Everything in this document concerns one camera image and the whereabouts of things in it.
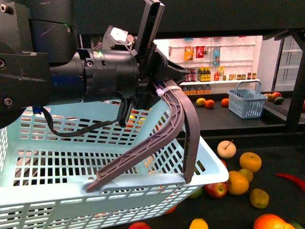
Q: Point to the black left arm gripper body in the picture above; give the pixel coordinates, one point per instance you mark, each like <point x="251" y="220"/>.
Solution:
<point x="117" y="68"/>

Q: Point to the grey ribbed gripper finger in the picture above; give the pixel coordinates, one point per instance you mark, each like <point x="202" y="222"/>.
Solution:
<point x="144" y="149"/>
<point x="192" y="132"/>

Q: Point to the large light blue basket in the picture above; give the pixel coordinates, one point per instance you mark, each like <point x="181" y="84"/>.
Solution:
<point x="43" y="177"/>

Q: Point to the small yellow lemon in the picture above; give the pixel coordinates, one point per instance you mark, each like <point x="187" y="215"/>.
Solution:
<point x="198" y="224"/>

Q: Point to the blue black left robot arm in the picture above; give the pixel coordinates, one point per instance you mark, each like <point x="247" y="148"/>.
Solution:
<point x="41" y="65"/>

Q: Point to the rear yellow lemon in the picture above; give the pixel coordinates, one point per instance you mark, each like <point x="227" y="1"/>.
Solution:
<point x="200" y="102"/>

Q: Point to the white retail shelf with bottles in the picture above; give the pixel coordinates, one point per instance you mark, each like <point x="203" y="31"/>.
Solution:
<point x="220" y="64"/>

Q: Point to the black fruit shelf tray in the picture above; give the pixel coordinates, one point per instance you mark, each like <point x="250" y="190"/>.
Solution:
<point x="265" y="189"/>

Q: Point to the rear orange tangerine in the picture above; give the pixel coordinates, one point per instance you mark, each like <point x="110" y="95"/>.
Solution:
<point x="209" y="104"/>

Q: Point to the white pear rear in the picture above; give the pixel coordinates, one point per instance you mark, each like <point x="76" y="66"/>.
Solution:
<point x="226" y="149"/>

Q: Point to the small blue background basket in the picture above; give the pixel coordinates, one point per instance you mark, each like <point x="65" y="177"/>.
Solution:
<point x="246" y="103"/>

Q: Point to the red apple left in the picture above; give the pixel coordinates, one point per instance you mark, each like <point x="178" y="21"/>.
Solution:
<point x="139" y="225"/>

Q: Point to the golden yellow apple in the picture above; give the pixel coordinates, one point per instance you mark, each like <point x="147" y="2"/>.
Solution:
<point x="250" y="161"/>

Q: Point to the green lime front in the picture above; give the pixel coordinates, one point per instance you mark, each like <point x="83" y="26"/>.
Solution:
<point x="198" y="193"/>

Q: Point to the red yellow apple centre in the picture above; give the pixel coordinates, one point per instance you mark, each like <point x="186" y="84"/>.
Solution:
<point x="216" y="190"/>

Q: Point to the yellow orange persimmon fruit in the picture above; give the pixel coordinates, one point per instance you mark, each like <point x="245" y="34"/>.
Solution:
<point x="237" y="183"/>

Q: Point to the large orange mandarin left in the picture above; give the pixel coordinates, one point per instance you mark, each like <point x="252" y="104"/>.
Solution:
<point x="171" y="210"/>

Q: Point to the brown kiwi front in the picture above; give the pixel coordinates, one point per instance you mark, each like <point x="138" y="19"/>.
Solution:
<point x="259" y="198"/>

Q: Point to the large orange with navel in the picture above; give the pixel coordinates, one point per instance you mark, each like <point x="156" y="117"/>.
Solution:
<point x="271" y="221"/>

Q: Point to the red chili pepper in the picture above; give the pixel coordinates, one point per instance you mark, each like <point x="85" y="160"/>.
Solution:
<point x="297" y="181"/>

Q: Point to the dark green avocado front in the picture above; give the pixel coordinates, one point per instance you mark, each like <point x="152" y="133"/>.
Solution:
<point x="296" y="225"/>

